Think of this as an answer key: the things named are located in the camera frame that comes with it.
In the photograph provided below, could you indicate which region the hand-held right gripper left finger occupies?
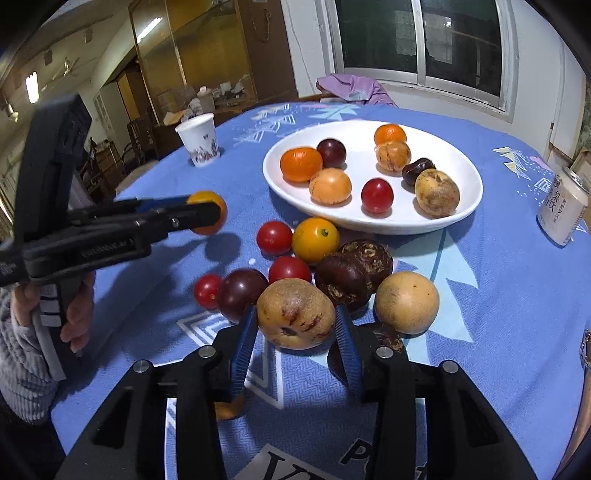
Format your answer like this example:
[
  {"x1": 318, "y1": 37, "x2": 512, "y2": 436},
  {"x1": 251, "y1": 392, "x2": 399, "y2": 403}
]
[{"x1": 54, "y1": 305, "x2": 259, "y2": 480}]

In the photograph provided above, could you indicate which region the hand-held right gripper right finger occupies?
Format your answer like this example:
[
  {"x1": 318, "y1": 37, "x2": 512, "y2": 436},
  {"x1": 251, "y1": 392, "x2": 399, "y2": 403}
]
[{"x1": 335, "y1": 305, "x2": 539, "y2": 480}]

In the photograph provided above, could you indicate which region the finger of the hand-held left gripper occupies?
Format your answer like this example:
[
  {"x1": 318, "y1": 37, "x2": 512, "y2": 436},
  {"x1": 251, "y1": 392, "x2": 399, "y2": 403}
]
[
  {"x1": 134, "y1": 202, "x2": 221, "y2": 241},
  {"x1": 69, "y1": 194, "x2": 191, "y2": 222}
]

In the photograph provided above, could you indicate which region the small orange kumquat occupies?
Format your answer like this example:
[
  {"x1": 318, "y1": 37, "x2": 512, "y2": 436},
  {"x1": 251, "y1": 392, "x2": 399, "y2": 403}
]
[{"x1": 187, "y1": 191, "x2": 228, "y2": 236}]

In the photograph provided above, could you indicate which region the dark red plum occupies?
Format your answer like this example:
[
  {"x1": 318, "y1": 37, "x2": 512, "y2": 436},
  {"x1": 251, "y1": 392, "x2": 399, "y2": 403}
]
[
  {"x1": 317, "y1": 138, "x2": 347, "y2": 169},
  {"x1": 217, "y1": 268, "x2": 270, "y2": 324}
]

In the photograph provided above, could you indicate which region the brown streaked pear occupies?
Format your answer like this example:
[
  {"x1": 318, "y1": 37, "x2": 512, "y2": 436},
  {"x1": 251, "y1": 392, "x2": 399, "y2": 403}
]
[{"x1": 256, "y1": 278, "x2": 337, "y2": 350}]

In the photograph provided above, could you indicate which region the pale tan pear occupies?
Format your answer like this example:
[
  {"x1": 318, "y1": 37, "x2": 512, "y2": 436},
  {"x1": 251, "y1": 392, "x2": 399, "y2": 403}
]
[{"x1": 374, "y1": 271, "x2": 440, "y2": 336}]

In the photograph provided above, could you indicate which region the orange mandarin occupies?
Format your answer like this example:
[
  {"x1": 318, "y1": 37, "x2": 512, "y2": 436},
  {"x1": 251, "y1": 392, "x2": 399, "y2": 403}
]
[
  {"x1": 280, "y1": 147, "x2": 323, "y2": 183},
  {"x1": 374, "y1": 124, "x2": 408, "y2": 147}
]

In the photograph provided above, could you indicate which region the yellow tomato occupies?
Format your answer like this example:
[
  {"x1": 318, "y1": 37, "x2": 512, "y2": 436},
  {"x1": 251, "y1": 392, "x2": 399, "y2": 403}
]
[{"x1": 292, "y1": 217, "x2": 341, "y2": 264}]

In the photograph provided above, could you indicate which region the orange tan pear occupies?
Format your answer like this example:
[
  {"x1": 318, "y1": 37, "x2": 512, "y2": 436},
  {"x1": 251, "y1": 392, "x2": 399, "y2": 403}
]
[{"x1": 309, "y1": 168, "x2": 352, "y2": 206}]

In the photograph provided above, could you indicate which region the yellow speckled pear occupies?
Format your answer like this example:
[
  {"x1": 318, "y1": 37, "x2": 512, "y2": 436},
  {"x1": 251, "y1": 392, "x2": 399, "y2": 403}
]
[{"x1": 414, "y1": 169, "x2": 461, "y2": 218}]

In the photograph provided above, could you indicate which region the tan mottled pear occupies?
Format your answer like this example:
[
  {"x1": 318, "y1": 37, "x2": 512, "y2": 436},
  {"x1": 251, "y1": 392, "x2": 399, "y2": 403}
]
[{"x1": 375, "y1": 140, "x2": 412, "y2": 175}]

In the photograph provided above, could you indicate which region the white plate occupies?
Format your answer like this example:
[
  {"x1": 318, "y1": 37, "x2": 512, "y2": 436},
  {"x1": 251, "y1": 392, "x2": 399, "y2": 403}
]
[{"x1": 262, "y1": 121, "x2": 484, "y2": 235}]

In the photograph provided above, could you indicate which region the person's left forearm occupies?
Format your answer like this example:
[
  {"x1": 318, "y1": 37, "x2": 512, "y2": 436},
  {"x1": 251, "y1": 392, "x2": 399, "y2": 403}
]
[{"x1": 0, "y1": 286, "x2": 63, "y2": 423}]

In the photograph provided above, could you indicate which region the person's left hand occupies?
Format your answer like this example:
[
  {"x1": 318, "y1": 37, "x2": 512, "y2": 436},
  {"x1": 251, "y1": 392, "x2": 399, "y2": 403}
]
[{"x1": 10, "y1": 271, "x2": 96, "y2": 358}]

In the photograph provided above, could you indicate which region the dark wooden chair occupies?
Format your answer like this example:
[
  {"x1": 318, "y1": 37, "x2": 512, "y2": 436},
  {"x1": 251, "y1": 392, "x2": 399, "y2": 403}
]
[{"x1": 124, "y1": 114, "x2": 156, "y2": 163}]

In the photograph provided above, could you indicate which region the white paper cup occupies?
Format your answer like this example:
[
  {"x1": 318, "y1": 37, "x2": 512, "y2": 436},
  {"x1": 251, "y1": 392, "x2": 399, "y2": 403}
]
[{"x1": 175, "y1": 113, "x2": 221, "y2": 168}]

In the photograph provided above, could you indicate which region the pile of white containers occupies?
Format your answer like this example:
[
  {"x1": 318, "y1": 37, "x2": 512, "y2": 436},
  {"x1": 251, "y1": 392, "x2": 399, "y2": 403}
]
[{"x1": 157, "y1": 80, "x2": 257, "y2": 125}]

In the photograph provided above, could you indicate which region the blue printed tablecloth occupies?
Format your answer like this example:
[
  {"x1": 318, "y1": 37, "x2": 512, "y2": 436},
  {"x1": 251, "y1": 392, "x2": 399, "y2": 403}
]
[{"x1": 48, "y1": 102, "x2": 591, "y2": 480}]

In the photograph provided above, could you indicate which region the wooden glass cabinet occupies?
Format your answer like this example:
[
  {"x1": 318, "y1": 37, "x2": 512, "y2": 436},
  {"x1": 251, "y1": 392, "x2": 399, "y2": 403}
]
[{"x1": 129, "y1": 0, "x2": 298, "y2": 123}]

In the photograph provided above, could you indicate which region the purple cloth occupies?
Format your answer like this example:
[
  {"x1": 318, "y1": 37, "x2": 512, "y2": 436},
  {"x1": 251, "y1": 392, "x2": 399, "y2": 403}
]
[{"x1": 316, "y1": 73, "x2": 399, "y2": 108}]

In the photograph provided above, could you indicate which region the sliding window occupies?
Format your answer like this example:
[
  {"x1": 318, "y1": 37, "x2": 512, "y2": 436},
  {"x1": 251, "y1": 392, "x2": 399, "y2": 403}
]
[{"x1": 323, "y1": 0, "x2": 518, "y2": 123}]

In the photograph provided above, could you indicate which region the pale drink can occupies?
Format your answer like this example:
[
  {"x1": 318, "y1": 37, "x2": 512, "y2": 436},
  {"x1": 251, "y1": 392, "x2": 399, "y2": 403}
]
[{"x1": 536, "y1": 167, "x2": 591, "y2": 247}]

